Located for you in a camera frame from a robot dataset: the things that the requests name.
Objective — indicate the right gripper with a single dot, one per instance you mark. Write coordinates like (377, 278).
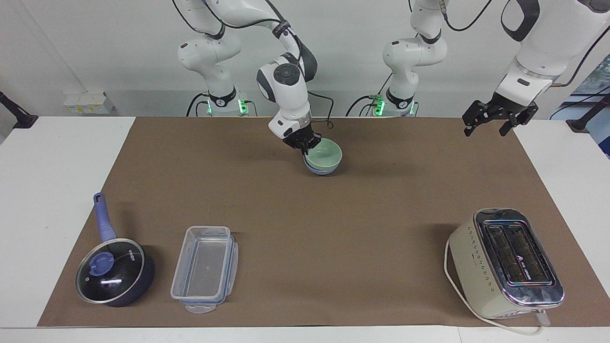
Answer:
(299, 137)

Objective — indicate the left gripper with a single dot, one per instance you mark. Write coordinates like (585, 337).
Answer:
(513, 108)

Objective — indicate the green bowl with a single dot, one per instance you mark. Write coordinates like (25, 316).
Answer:
(328, 155)

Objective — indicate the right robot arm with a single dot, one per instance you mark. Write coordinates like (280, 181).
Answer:
(291, 97)

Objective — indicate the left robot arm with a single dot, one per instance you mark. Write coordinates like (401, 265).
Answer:
(413, 50)

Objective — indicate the blue bowl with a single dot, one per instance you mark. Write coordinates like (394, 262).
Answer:
(324, 172)

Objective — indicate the black stand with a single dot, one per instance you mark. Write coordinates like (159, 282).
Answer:
(19, 118)
(585, 121)

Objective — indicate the cream toaster with chrome top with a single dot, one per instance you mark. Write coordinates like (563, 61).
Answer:
(481, 271)

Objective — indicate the clear plastic container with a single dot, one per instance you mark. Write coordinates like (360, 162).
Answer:
(205, 269)

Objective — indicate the blue saucepan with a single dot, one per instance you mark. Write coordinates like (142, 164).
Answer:
(106, 226)

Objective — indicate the glass lid with blue knob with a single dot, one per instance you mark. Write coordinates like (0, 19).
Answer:
(110, 271)

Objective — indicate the white wall socket box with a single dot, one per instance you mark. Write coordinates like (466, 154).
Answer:
(88, 103)

